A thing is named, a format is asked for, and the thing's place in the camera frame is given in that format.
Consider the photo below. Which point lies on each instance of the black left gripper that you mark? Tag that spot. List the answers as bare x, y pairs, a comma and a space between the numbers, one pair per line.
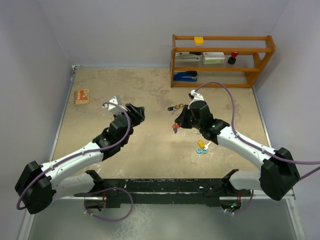
136, 114

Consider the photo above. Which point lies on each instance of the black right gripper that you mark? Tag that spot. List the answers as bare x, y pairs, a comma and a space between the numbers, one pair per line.
181, 120

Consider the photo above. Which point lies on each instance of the black tag key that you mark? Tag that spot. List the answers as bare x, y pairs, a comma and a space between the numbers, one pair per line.
172, 109

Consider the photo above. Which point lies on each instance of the yellow tag key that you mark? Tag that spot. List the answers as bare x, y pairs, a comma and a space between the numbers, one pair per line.
203, 145

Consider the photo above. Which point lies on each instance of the teal carabiner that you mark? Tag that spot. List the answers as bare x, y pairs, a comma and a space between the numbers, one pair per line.
202, 151

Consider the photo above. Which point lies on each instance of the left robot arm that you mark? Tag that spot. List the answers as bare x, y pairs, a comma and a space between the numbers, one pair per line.
38, 184

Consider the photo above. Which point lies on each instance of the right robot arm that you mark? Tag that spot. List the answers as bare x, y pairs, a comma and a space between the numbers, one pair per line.
276, 170

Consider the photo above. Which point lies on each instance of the blue black stapler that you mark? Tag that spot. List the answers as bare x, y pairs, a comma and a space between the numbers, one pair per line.
185, 76

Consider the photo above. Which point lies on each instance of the wooden shelf rack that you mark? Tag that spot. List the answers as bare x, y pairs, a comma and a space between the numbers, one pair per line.
246, 55

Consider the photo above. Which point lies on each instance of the orange small notebook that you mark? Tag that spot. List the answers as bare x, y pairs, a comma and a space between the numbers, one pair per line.
82, 96

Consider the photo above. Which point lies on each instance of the white grey stapler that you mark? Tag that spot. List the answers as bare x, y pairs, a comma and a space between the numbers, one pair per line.
187, 56

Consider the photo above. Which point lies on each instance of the white red box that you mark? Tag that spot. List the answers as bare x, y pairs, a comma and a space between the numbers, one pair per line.
213, 58

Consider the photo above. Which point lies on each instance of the red black stamp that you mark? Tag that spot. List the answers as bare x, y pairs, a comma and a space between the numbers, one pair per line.
232, 59

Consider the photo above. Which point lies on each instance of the yellow block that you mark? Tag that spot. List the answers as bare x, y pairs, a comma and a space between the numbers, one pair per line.
198, 40

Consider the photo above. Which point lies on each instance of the aluminium rail frame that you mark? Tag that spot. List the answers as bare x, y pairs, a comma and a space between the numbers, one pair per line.
28, 218

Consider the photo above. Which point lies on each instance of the black base frame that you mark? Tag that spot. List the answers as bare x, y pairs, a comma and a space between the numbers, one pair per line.
211, 192

